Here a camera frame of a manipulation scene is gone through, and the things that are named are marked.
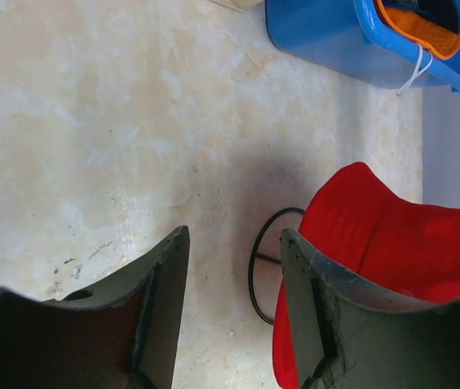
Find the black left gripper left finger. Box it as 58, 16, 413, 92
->
0, 226, 190, 388

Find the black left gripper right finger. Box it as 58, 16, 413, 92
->
281, 229, 460, 388

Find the red bucket hat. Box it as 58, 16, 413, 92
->
272, 162, 460, 388

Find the black wire hat stand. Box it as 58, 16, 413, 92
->
247, 206, 307, 326

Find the blue plastic bin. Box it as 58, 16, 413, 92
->
265, 1, 460, 92

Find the orange hat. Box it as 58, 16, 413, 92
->
375, 0, 460, 60

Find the navy blue hat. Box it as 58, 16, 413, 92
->
381, 1, 460, 35

